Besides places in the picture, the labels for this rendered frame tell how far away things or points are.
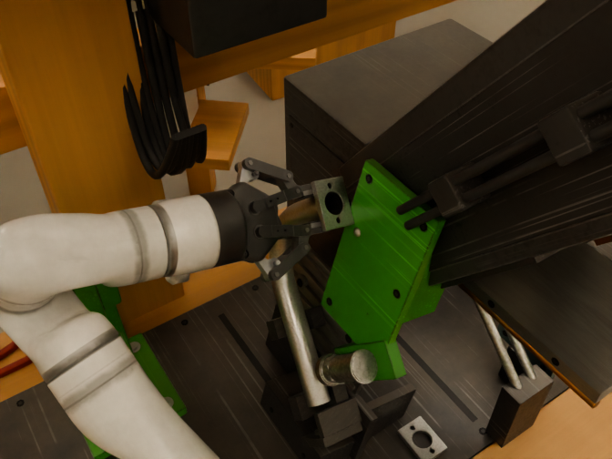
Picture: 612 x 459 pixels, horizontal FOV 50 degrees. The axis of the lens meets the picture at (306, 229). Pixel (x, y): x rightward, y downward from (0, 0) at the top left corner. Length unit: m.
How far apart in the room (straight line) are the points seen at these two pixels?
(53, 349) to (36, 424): 0.43
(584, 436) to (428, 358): 0.23
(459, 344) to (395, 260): 0.35
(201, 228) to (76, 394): 0.18
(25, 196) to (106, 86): 2.00
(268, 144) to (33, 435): 2.05
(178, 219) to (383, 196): 0.21
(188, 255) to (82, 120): 0.27
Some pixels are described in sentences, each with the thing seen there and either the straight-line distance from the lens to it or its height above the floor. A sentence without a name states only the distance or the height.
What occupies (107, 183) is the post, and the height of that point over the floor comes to 1.15.
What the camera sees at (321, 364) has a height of 1.05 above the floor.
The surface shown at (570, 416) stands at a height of 0.90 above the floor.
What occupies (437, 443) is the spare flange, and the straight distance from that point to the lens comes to 0.92.
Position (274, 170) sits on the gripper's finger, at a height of 1.26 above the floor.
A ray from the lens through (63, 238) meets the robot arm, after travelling 0.58.
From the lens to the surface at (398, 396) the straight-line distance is 0.88.
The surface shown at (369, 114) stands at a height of 1.24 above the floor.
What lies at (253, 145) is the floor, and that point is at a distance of 2.83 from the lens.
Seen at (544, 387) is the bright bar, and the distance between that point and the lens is 0.87.
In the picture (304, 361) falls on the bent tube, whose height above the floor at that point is 1.02.
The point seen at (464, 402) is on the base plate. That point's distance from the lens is 0.96.
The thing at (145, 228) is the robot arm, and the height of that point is 1.29.
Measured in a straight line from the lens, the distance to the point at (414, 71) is 0.92.
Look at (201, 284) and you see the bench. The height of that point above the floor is 0.88.
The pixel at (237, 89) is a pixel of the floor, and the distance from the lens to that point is 3.19.
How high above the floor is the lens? 1.71
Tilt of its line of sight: 44 degrees down
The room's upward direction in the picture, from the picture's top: straight up
